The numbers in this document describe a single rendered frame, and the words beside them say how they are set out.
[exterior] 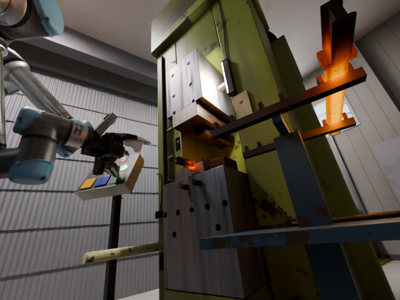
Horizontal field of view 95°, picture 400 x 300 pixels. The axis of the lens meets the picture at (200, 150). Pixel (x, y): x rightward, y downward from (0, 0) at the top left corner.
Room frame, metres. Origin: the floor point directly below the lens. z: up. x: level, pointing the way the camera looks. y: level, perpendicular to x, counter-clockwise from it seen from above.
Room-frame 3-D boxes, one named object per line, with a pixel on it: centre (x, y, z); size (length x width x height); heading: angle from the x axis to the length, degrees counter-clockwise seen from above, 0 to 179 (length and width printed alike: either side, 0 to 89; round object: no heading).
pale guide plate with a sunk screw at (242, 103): (0.83, -0.26, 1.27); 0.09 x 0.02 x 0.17; 53
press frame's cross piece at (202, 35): (1.17, -0.18, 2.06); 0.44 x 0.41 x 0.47; 143
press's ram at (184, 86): (1.05, -0.09, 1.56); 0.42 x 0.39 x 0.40; 143
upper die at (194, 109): (1.08, -0.05, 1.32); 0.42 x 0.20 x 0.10; 143
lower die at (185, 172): (1.08, -0.05, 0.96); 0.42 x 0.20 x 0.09; 143
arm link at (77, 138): (0.47, 0.36, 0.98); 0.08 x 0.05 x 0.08; 53
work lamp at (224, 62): (0.84, -0.23, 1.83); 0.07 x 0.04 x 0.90; 53
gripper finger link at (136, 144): (0.58, 0.22, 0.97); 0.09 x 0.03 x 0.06; 107
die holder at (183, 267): (1.05, -0.10, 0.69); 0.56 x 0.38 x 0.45; 143
